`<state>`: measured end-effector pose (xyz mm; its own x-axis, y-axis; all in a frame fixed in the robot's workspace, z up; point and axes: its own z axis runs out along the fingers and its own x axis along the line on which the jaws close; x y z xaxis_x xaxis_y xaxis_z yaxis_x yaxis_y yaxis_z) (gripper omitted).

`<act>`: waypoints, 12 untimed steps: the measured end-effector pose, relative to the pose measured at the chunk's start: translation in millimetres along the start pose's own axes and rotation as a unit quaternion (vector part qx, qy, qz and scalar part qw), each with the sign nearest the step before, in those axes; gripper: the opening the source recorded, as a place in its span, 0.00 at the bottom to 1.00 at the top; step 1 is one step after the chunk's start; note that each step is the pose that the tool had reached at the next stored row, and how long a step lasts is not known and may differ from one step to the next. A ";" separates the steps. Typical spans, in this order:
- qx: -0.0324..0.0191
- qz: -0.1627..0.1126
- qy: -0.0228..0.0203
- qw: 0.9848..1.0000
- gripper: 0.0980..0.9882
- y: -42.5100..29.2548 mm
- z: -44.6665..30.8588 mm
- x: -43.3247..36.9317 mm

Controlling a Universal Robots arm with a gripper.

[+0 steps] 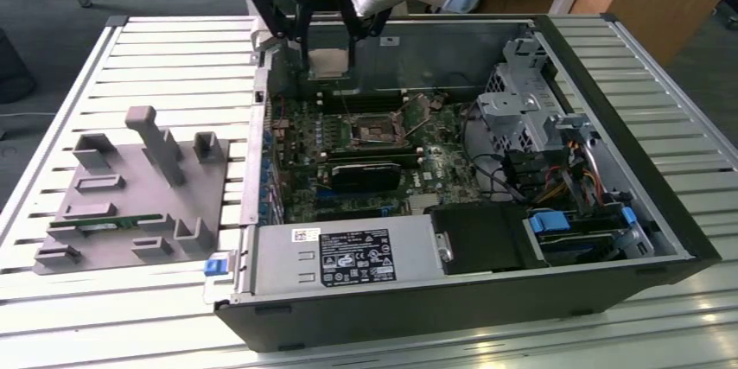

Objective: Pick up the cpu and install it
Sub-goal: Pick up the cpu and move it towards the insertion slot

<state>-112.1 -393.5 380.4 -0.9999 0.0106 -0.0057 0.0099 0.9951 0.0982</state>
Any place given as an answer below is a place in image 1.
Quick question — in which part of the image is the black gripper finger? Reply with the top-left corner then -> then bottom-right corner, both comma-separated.
248,0 -> 316,79
333,0 -> 394,80

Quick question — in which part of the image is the silver CPU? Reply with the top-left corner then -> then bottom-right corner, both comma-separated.
306,47 -> 352,80

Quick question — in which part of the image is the thin metal locking lever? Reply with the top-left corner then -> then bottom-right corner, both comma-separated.
332,80 -> 353,124

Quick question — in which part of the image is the CPU socket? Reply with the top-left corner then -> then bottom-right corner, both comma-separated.
342,111 -> 408,148

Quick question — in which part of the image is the black RAM slot bank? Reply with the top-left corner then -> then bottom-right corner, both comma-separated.
318,90 -> 408,113
321,149 -> 420,165

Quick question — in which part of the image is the silver metal drive cage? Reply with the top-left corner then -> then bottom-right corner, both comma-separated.
475,38 -> 595,154

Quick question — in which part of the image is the black graphics card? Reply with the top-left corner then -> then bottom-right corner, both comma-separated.
328,162 -> 402,195

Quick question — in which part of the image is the green motherboard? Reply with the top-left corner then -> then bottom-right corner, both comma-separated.
265,87 -> 483,226

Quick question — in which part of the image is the silver chipset heatsink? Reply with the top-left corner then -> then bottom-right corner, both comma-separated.
406,194 -> 440,215

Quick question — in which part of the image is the grey parts rack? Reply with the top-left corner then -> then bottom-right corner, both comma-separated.
33,105 -> 234,277

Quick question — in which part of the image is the black power supply label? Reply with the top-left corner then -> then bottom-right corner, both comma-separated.
317,228 -> 398,288

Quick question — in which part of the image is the black plastic shroud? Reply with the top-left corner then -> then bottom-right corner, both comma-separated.
428,202 -> 547,276

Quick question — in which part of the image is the green RAM stick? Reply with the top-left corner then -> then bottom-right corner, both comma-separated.
49,212 -> 165,231

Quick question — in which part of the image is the silver metal latch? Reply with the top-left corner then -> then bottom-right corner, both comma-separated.
435,232 -> 456,262

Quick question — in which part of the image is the silver power supply unit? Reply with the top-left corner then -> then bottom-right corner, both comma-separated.
241,213 -> 448,296

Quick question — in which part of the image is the blue disk carrier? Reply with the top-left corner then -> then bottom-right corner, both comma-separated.
527,209 -> 572,236

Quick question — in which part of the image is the black chair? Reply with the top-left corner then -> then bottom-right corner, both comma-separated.
713,0 -> 738,33

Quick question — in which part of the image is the black open PC case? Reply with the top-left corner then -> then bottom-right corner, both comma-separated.
204,13 -> 724,353

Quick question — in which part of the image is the black internal cable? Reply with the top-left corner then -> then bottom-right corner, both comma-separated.
469,155 -> 520,197

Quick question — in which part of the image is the coloured wire bundle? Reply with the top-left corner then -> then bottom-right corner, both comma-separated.
532,139 -> 605,214

